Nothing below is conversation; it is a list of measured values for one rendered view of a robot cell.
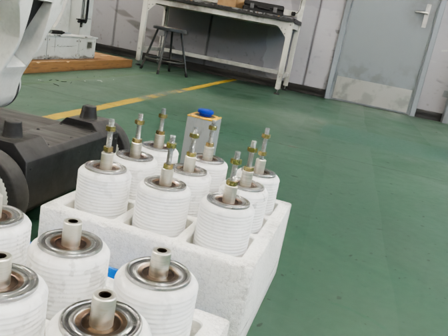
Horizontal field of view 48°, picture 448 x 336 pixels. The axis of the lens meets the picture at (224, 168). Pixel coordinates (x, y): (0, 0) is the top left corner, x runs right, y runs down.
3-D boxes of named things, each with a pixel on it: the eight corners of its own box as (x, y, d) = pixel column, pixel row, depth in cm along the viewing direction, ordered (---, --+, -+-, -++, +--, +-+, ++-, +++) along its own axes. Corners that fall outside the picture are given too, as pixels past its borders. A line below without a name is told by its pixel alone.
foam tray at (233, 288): (31, 296, 94) (39, 205, 89) (128, 229, 130) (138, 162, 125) (231, 366, 84) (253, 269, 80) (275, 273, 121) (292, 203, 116)
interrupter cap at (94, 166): (84, 174, 88) (85, 170, 88) (84, 161, 95) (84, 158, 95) (128, 178, 90) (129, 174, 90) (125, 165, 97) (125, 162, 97)
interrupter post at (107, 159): (99, 171, 91) (101, 153, 90) (99, 167, 93) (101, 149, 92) (113, 172, 92) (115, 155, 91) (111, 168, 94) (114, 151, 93)
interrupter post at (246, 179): (251, 186, 99) (254, 170, 98) (251, 189, 97) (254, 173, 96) (239, 183, 99) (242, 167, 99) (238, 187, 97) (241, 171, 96)
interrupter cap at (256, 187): (264, 185, 102) (265, 181, 102) (263, 196, 94) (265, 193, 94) (227, 177, 102) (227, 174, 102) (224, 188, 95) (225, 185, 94)
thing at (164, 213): (113, 275, 92) (127, 181, 87) (144, 259, 101) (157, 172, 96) (157, 295, 88) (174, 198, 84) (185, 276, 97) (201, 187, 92)
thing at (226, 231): (235, 285, 97) (253, 197, 92) (237, 313, 87) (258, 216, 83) (185, 278, 96) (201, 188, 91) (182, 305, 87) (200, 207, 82)
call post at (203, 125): (167, 231, 134) (187, 115, 126) (177, 223, 140) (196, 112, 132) (193, 238, 132) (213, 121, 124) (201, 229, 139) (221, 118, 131)
